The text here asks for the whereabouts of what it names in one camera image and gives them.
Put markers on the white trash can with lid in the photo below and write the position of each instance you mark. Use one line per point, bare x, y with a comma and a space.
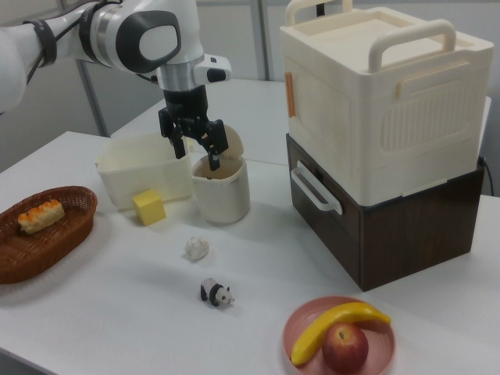
223, 199

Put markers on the red toy apple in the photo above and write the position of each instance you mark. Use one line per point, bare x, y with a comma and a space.
345, 349

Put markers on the yellow toy banana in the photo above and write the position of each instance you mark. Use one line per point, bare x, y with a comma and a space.
316, 330

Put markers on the cream plastic storage box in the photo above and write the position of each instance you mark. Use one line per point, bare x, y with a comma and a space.
351, 117

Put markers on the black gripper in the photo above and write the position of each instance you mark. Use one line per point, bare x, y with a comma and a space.
186, 107

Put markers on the white paper ball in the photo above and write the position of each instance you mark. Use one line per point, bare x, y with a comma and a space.
196, 250

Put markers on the white rectangular plastic bin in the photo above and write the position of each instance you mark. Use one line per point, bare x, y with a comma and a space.
144, 173

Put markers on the dark wooden drawer cabinet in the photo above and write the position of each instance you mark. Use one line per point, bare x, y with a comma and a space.
410, 246

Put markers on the toy panda figure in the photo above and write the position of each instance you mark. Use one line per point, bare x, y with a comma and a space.
213, 292

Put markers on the orange pencil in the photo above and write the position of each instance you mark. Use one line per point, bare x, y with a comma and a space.
290, 93

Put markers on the brown wicker basket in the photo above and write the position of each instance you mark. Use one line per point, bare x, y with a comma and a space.
43, 254

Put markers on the pink plate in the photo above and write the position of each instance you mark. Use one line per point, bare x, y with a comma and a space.
302, 316

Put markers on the toy bread loaf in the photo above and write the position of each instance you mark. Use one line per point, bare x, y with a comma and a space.
41, 216

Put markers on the yellow cube block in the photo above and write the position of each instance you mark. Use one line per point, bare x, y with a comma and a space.
148, 207

